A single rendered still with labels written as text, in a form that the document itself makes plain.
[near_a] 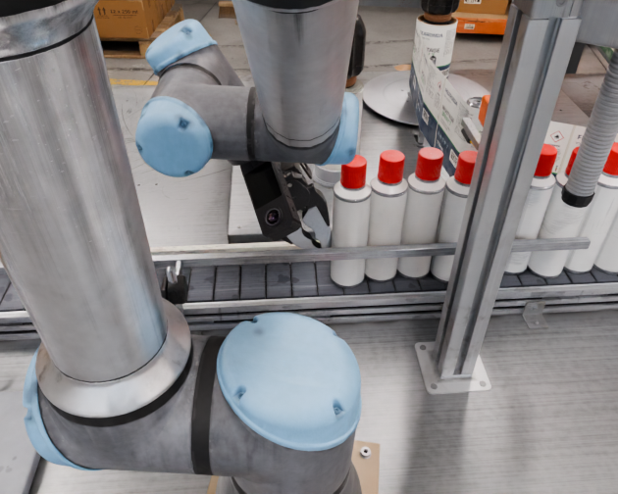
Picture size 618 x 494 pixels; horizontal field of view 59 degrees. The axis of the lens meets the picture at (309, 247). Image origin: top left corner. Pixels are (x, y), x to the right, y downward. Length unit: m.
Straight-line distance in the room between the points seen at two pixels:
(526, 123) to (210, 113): 0.30
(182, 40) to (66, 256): 0.37
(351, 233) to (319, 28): 0.47
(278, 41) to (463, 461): 0.55
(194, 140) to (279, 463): 0.30
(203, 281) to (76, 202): 0.55
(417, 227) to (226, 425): 0.44
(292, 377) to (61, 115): 0.26
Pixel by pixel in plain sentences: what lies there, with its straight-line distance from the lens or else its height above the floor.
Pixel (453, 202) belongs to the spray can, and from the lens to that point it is 0.77.
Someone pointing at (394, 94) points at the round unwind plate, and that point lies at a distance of 1.37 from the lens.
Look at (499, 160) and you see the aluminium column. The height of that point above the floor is 1.18.
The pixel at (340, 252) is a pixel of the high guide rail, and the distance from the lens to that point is 0.76.
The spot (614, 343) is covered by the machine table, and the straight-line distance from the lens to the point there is 0.93.
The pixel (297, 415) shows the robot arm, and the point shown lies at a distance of 0.42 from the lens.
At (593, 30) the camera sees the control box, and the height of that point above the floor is 1.30.
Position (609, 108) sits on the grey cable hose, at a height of 1.20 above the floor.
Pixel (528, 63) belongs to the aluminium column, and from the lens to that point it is 0.53.
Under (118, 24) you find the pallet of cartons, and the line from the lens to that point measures 4.19.
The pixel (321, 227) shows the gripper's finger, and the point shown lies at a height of 0.98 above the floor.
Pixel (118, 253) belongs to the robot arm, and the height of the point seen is 1.24.
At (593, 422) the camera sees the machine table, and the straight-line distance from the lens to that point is 0.82.
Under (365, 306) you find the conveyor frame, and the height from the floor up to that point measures 0.86.
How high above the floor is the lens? 1.45
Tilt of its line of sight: 40 degrees down
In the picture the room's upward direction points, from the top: straight up
